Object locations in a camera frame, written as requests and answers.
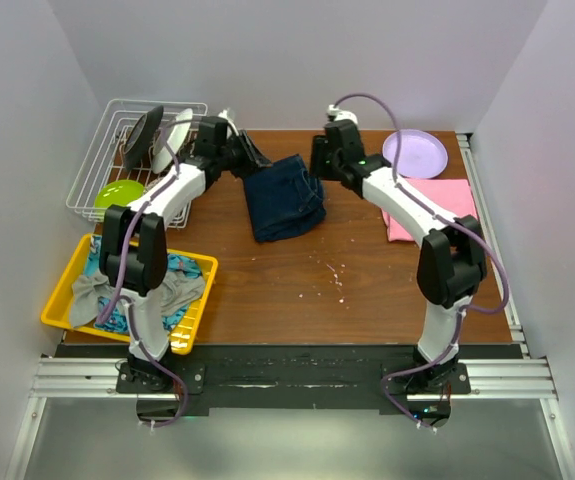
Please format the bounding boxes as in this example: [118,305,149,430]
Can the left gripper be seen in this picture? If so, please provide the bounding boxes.
[217,130,272,179]

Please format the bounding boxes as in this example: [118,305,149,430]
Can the dark blue denim jeans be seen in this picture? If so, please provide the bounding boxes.
[243,154,326,243]

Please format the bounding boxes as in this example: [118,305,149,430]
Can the pink t-shirt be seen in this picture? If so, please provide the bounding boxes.
[381,178,478,242]

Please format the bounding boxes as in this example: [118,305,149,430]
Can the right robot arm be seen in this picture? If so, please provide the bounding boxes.
[310,116,487,393]

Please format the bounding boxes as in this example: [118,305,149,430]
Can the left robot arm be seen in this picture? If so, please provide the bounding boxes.
[97,109,270,392]

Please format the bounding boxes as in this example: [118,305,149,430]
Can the white plate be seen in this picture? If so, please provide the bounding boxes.
[151,108,194,174]

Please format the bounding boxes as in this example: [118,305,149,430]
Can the lilac plastic plate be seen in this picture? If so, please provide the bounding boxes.
[382,129,449,179]

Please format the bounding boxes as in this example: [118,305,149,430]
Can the green plastic bowl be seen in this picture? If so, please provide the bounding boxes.
[94,179,145,209]

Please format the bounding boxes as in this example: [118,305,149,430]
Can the grey cloth garment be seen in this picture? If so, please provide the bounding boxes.
[69,270,206,333]

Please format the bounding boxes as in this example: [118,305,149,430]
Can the blue patterned cloth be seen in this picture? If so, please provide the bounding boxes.
[80,235,203,329]

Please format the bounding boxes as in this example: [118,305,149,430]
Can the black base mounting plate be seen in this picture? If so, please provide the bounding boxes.
[115,345,471,420]

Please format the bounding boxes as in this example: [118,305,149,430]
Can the yellow plastic tray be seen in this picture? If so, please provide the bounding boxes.
[40,234,218,355]

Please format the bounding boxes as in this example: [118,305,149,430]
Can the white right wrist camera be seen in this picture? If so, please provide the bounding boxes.
[326,104,358,125]

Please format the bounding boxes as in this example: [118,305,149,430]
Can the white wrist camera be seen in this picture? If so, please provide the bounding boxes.
[217,108,239,136]
[326,104,358,125]

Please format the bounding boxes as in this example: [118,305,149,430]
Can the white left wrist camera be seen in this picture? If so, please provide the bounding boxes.
[217,108,239,136]

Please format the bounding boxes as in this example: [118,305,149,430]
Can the white wire dish rack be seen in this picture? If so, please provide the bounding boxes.
[66,99,208,224]

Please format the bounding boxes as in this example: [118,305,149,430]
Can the aluminium frame rail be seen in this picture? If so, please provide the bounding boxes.
[5,357,575,479]

